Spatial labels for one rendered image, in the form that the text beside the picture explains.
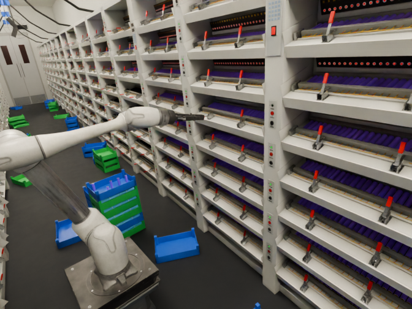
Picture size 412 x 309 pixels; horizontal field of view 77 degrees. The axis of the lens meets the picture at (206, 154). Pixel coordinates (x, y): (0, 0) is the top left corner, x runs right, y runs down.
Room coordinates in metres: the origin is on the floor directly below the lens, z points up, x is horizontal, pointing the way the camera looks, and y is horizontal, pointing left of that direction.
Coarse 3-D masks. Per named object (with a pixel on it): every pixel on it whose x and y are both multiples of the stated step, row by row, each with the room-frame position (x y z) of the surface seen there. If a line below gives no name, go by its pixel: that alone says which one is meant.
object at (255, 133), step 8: (216, 96) 1.69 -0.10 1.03; (200, 104) 1.66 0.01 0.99; (208, 104) 1.69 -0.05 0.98; (248, 104) 1.45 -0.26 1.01; (256, 104) 1.39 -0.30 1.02; (264, 104) 1.35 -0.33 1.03; (192, 112) 1.62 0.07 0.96; (208, 112) 1.59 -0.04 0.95; (200, 120) 1.56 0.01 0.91; (208, 120) 1.48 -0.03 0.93; (216, 120) 1.45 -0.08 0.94; (224, 120) 1.41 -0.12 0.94; (216, 128) 1.44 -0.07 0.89; (224, 128) 1.37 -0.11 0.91; (232, 128) 1.31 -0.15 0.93; (248, 128) 1.24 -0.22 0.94; (256, 128) 1.21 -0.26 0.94; (240, 136) 1.27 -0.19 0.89; (248, 136) 1.22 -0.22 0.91; (256, 136) 1.17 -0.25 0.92
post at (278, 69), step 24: (312, 0) 1.13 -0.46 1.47; (288, 24) 1.05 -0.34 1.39; (288, 72) 1.06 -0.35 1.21; (312, 72) 1.15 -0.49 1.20; (264, 120) 1.12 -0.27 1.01; (288, 120) 1.07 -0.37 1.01; (264, 144) 1.12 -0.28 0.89; (264, 168) 1.12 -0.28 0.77; (264, 192) 1.12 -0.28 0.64; (288, 192) 1.08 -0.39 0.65; (264, 216) 1.11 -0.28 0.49; (264, 240) 1.11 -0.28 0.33; (264, 264) 1.11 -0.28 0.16
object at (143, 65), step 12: (132, 0) 2.21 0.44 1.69; (144, 0) 2.26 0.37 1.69; (132, 12) 2.21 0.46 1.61; (144, 12) 2.26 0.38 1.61; (144, 36) 2.24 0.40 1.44; (156, 36) 2.30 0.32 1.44; (144, 60) 2.22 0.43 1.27; (156, 60) 2.28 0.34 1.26; (144, 84) 2.21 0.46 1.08; (144, 96) 2.25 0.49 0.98; (156, 132) 2.23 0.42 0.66; (156, 156) 2.21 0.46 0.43
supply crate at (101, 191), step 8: (112, 176) 1.83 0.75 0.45; (120, 176) 1.87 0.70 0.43; (128, 176) 1.83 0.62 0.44; (88, 184) 1.70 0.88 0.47; (96, 184) 1.75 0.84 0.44; (104, 184) 1.78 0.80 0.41; (128, 184) 1.70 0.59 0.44; (136, 184) 1.74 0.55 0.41; (88, 192) 1.69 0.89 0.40; (96, 192) 1.55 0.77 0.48; (104, 192) 1.59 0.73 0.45; (112, 192) 1.62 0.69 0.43; (120, 192) 1.66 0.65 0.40
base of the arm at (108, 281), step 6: (132, 264) 1.06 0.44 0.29; (96, 270) 1.04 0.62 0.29; (126, 270) 1.00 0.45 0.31; (132, 270) 1.01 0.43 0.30; (102, 276) 0.97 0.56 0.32; (108, 276) 0.96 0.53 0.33; (114, 276) 0.96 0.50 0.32; (120, 276) 0.97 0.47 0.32; (126, 276) 0.98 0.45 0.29; (102, 282) 0.96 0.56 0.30; (108, 282) 0.95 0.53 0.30; (114, 282) 0.95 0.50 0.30; (120, 282) 0.94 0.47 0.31; (126, 282) 0.94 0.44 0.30; (102, 288) 0.92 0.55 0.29; (108, 288) 0.92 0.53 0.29
